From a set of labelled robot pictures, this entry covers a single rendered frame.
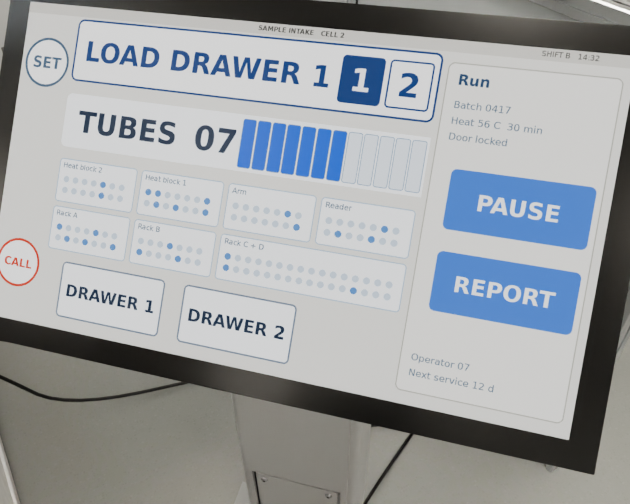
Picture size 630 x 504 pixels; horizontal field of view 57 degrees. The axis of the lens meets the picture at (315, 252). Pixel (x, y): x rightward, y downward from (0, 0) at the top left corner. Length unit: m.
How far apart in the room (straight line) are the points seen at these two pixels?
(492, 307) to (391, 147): 0.14
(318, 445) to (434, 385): 0.30
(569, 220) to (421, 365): 0.15
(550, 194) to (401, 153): 0.11
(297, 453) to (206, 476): 0.81
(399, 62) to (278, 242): 0.16
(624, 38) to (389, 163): 0.18
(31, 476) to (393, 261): 1.36
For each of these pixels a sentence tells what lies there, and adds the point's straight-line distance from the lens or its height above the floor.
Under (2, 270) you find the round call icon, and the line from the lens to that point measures 0.56.
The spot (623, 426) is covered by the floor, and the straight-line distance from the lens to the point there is 1.78.
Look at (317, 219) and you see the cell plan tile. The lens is 0.44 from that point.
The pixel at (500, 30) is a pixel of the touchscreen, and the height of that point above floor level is 1.19.
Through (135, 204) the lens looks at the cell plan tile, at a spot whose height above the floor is 1.06.
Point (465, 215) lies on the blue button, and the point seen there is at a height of 1.09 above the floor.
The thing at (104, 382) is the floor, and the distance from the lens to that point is 1.78.
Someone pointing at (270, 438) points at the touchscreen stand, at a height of 0.71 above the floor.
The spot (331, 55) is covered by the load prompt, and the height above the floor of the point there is 1.17.
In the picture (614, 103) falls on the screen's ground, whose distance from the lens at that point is 0.46.
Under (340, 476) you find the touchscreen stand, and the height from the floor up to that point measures 0.66.
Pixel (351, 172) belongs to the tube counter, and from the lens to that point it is 0.44.
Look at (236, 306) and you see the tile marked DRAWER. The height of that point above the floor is 1.01.
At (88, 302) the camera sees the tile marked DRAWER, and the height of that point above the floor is 1.00.
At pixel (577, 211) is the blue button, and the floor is 1.10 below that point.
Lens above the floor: 1.34
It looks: 41 degrees down
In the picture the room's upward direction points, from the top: 1 degrees counter-clockwise
